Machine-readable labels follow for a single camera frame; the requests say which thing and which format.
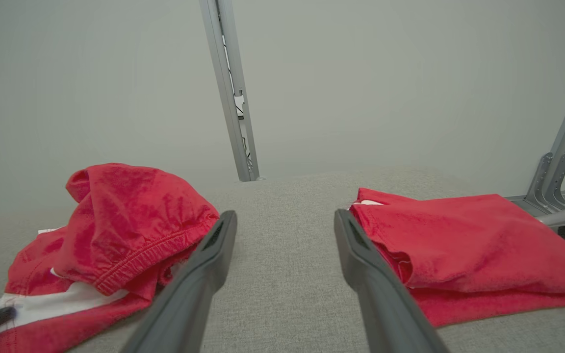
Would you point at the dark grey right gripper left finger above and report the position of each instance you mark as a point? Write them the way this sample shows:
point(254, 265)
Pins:
point(189, 304)

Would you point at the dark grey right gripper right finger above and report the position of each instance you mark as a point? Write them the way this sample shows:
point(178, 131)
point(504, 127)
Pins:
point(385, 314)

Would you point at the red shorts with white stripe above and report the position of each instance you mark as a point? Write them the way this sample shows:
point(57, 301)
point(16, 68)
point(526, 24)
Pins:
point(125, 220)

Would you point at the red jersey with white sleeves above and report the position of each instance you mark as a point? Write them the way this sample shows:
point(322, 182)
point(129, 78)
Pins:
point(483, 245)

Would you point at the grey metal upright post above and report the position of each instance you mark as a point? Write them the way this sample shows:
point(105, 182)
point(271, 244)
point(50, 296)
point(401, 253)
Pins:
point(226, 98)

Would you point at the grey metal frame with caster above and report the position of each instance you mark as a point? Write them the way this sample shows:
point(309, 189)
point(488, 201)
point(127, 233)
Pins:
point(564, 147)

